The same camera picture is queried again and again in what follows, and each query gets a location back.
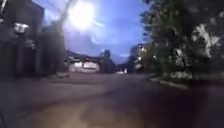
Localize dark tree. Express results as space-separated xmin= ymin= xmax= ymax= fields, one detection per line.
xmin=99 ymin=49 xmax=118 ymax=74

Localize pale low building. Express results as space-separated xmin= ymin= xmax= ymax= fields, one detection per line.
xmin=65 ymin=49 xmax=102 ymax=74

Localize grey asphalt road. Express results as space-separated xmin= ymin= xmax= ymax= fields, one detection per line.
xmin=0 ymin=71 xmax=224 ymax=128

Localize pole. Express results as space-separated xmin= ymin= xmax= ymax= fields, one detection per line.
xmin=55 ymin=0 xmax=76 ymax=75

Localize pale kerb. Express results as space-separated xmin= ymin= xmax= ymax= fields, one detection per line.
xmin=148 ymin=76 xmax=191 ymax=91

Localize large dark trees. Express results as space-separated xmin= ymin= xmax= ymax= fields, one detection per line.
xmin=127 ymin=0 xmax=224 ymax=81

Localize dark building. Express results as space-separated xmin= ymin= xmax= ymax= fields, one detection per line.
xmin=0 ymin=0 xmax=68 ymax=80

